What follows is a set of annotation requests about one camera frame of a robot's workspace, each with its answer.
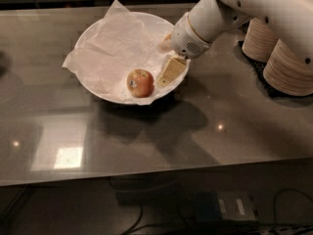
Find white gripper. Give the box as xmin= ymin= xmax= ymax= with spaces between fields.
xmin=156 ymin=13 xmax=210 ymax=87

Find red yellow apple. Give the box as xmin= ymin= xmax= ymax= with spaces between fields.
xmin=126 ymin=69 xmax=155 ymax=98

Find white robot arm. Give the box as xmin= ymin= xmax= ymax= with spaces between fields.
xmin=158 ymin=0 xmax=313 ymax=70

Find white bowl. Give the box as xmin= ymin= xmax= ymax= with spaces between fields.
xmin=74 ymin=11 xmax=192 ymax=106

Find white crumpled paper sheet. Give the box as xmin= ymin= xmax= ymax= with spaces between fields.
xmin=62 ymin=0 xmax=192 ymax=107

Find black tray mat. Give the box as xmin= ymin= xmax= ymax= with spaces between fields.
xmin=244 ymin=54 xmax=313 ymax=98

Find rear stack of paper bowls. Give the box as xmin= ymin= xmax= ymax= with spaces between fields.
xmin=242 ymin=18 xmax=278 ymax=63

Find grey box under table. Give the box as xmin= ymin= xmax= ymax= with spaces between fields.
xmin=193 ymin=191 xmax=259 ymax=222

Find black cable on floor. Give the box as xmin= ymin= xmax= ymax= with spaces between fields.
xmin=120 ymin=188 xmax=313 ymax=235

